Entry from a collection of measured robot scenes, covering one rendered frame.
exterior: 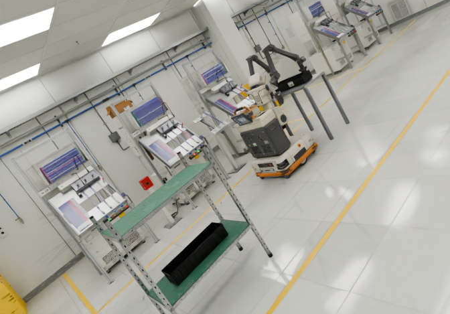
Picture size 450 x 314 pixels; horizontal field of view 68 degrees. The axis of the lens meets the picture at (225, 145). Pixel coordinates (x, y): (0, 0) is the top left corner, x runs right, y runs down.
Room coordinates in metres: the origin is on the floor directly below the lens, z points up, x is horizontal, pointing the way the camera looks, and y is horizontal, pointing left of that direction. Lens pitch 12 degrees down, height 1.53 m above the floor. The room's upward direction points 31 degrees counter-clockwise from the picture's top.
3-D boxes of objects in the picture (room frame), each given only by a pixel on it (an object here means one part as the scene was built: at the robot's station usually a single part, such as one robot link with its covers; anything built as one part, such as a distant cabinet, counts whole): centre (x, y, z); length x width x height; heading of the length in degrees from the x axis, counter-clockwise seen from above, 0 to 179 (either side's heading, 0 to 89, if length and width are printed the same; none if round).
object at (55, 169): (4.59, 2.10, 0.95); 1.35 x 0.82 x 1.90; 32
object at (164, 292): (2.45, 0.63, 0.55); 0.91 x 0.46 x 1.10; 122
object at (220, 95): (5.98, -0.47, 0.65); 1.01 x 0.73 x 1.29; 32
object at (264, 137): (4.07, -0.50, 0.59); 0.55 x 0.34 x 0.83; 30
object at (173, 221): (4.57, 1.22, 0.39); 0.24 x 0.24 x 0.78; 32
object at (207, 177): (5.35, 0.87, 0.31); 0.70 x 0.65 x 0.62; 122
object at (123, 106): (5.47, 1.00, 1.82); 0.68 x 0.30 x 0.20; 122
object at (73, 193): (4.43, 1.98, 0.66); 1.01 x 0.73 x 1.31; 32
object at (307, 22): (8.04, -3.35, 0.95); 1.36 x 0.82 x 1.90; 32
